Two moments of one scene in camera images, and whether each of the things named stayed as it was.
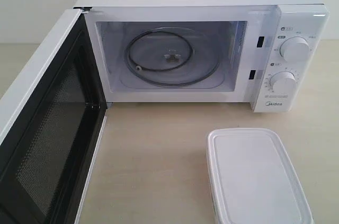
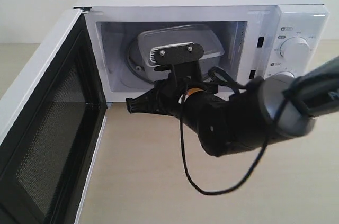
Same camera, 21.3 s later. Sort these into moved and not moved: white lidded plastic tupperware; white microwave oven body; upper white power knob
Moved: white lidded plastic tupperware
Not moved: upper white power knob; white microwave oven body
